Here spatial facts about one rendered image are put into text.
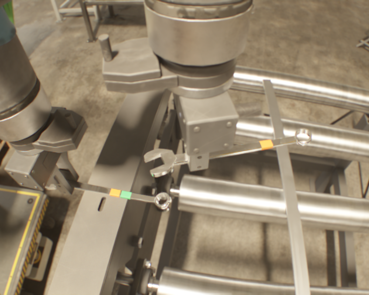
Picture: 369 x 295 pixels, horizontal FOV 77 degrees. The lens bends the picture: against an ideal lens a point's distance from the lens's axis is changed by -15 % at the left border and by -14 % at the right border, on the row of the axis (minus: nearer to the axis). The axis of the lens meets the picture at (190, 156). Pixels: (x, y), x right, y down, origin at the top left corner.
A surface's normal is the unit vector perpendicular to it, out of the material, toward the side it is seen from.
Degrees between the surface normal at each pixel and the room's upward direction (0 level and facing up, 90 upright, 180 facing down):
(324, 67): 0
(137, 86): 90
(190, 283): 14
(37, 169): 90
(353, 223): 59
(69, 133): 0
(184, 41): 90
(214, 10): 92
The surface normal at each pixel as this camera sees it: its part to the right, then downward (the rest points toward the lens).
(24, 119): 0.74, 0.55
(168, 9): -0.47, 0.73
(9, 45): 0.99, 0.09
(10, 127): 0.34, 0.77
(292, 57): 0.00, -0.57
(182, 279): 0.06, -0.81
